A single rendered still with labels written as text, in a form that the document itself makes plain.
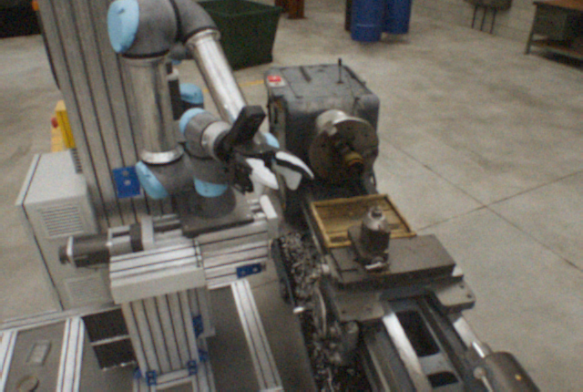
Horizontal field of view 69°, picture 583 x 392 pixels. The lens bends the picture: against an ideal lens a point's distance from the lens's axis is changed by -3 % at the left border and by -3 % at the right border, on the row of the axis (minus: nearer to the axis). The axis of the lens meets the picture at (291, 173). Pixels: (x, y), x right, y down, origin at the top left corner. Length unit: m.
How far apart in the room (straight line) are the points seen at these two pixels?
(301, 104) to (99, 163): 0.91
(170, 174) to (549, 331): 2.30
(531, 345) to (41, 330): 2.56
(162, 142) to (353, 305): 0.77
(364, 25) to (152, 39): 7.34
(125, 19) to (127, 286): 0.72
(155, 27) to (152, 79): 0.13
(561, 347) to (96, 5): 2.67
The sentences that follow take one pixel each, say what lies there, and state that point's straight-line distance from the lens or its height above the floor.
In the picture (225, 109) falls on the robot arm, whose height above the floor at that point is 1.56.
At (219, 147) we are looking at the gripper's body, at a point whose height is 1.57.
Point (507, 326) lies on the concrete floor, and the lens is 2.82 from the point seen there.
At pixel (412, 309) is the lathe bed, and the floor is 0.84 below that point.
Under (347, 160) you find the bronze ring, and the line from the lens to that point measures 1.78.
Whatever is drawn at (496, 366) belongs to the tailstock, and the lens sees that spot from 1.09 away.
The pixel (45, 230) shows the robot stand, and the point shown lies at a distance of 1.56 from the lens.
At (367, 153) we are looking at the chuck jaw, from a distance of 1.87.
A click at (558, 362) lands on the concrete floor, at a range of 2.77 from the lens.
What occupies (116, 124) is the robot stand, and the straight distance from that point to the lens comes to 1.42.
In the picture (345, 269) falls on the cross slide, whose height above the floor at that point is 0.97.
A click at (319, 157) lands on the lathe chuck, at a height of 1.07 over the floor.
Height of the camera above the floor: 1.96
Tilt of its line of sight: 31 degrees down
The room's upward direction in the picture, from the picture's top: straight up
